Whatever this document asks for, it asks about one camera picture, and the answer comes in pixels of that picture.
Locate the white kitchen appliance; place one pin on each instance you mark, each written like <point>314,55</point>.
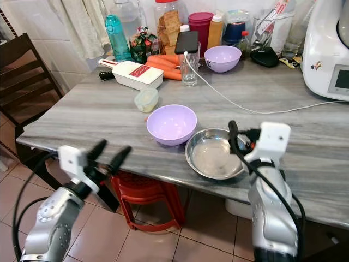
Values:
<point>324,54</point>

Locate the clear plastic jug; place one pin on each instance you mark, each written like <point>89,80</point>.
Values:
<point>272,33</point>

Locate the white plastic tub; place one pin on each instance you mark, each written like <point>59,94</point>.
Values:
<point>239,208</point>

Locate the blue jar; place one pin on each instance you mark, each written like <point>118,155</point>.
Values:
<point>234,30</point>

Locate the large purple plastic bowl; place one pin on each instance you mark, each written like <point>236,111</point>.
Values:
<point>171,124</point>

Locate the green snack packet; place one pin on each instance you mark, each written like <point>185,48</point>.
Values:
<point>142,48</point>

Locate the orange bottle with white cap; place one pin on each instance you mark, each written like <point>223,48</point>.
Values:
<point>215,34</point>

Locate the large clear plastic bottle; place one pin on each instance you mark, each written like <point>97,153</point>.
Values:
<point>128,16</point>

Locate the magenta plastic container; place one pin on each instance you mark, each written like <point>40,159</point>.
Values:
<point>200,24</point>

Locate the teal water bottle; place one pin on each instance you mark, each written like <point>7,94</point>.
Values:
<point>117,41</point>

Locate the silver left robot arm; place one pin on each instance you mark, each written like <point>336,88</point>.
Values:
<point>52,221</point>

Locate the black pouch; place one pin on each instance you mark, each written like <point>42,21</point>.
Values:
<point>265,57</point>

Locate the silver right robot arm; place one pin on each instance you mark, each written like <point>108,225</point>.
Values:
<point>270,210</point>

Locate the red plastic stool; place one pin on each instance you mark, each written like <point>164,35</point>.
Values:
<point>144,191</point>

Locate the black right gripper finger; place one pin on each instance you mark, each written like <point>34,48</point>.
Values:
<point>234,136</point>

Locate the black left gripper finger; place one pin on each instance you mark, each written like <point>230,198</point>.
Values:
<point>120,160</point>
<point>96,150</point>

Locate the small purple plastic bowl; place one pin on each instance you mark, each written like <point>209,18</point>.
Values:
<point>222,59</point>

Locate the white slicer with red insert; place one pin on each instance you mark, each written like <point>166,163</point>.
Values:
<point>133,73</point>

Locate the round steel plate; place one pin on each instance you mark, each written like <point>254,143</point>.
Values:
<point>212,155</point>

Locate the tall clear glass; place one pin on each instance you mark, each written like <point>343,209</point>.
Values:
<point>293,41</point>

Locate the clear drinking glass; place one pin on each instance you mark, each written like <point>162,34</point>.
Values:
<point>189,73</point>

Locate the small clear lidded container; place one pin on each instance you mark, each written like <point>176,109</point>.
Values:
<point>146,100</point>

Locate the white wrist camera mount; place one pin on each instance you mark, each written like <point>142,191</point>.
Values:
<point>72,160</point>
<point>274,137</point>

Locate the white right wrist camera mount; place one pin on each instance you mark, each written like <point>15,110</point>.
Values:
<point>274,137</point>

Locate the dark wooden chair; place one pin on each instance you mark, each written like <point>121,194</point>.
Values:
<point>30,82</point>

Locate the clear jar with red lid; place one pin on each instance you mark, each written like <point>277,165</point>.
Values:
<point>170,27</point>

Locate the pale hanging towel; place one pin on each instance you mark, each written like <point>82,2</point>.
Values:
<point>79,27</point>

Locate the small green red-capped bottle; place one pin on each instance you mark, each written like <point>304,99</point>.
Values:
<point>244,46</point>

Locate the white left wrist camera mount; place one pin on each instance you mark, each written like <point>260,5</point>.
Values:
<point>72,160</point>

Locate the orange carrot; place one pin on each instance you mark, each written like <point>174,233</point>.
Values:
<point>166,58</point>
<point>172,75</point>
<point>159,66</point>

